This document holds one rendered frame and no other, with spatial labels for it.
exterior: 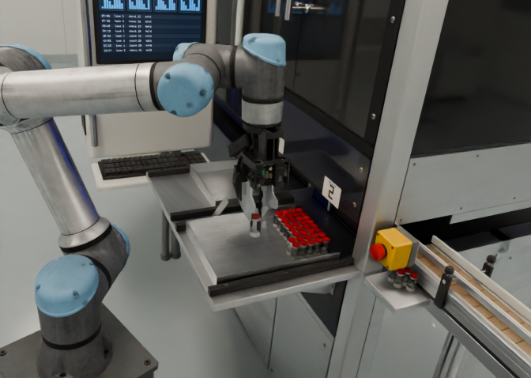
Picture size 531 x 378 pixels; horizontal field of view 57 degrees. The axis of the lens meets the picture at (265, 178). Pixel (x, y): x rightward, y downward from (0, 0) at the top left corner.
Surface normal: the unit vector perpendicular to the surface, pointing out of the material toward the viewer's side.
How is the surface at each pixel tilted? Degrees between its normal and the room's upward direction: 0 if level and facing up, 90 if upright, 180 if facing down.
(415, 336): 90
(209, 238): 0
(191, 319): 0
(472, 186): 90
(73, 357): 72
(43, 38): 90
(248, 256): 0
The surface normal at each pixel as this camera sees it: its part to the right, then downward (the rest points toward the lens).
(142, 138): 0.40, 0.45
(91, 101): -0.09, 0.63
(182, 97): -0.11, 0.44
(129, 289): 0.09, -0.89
